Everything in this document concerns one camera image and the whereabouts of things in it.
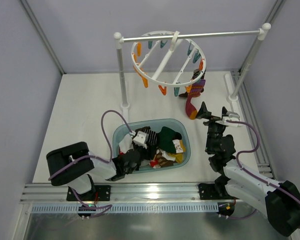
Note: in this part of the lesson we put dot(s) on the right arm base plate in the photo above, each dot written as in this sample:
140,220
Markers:
213,191

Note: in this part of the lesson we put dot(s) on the white drying rack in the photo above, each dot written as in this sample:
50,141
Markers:
261,34

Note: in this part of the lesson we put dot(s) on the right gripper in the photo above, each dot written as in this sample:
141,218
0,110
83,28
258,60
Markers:
213,120

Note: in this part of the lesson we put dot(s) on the round white clip hanger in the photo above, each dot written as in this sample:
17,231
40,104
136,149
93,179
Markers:
168,62

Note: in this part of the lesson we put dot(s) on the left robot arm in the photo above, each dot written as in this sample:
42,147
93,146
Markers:
74,165

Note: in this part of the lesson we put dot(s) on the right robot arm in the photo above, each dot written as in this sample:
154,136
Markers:
278,201

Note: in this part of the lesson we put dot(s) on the black white striped sock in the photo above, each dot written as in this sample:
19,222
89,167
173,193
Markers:
152,136

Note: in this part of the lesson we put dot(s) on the purple red striped sock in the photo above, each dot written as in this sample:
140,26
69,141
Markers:
190,108

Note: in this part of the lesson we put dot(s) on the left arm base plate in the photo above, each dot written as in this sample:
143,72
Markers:
96,193

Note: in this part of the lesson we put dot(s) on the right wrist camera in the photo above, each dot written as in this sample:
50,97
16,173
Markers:
229,119

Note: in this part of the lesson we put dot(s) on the teal plastic basket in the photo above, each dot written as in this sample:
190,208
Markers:
155,125

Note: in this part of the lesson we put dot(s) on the pile of socks in basket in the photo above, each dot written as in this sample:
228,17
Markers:
167,153

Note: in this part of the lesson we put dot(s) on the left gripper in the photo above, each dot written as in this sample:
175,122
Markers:
145,150

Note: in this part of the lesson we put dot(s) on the aluminium rail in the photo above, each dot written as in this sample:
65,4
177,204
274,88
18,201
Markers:
120,192

